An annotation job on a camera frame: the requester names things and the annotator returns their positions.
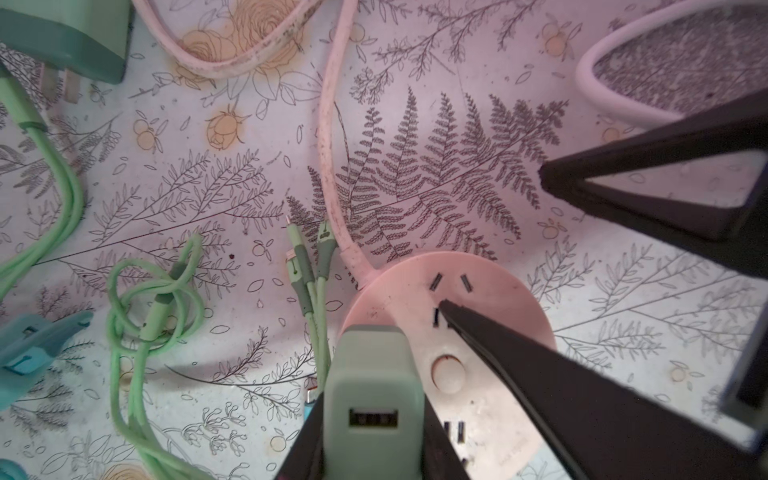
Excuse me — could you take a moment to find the light green usb cable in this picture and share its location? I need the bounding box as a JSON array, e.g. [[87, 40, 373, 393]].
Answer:
[[0, 65, 86, 301], [105, 220, 338, 480]]

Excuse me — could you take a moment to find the light green usb charger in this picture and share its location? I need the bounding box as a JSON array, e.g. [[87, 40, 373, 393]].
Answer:
[[323, 325, 425, 479]]

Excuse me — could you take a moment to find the round pink power socket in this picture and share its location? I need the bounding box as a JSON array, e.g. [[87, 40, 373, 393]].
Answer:
[[343, 251, 556, 479]]

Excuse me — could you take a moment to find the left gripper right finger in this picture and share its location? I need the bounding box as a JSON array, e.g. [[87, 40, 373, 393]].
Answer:
[[439, 300, 762, 479]]

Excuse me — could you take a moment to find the teal blue usb charger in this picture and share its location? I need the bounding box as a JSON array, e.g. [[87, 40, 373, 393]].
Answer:
[[1, 311, 93, 411]]

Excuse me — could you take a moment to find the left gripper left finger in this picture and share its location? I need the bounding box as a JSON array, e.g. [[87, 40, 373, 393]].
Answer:
[[274, 393, 325, 480]]

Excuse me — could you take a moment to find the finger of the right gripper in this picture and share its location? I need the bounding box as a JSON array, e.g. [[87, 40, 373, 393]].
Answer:
[[539, 90, 767, 278]]

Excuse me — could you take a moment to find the pink socket power cable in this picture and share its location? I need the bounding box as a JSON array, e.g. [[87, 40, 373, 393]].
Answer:
[[131, 0, 385, 289]]

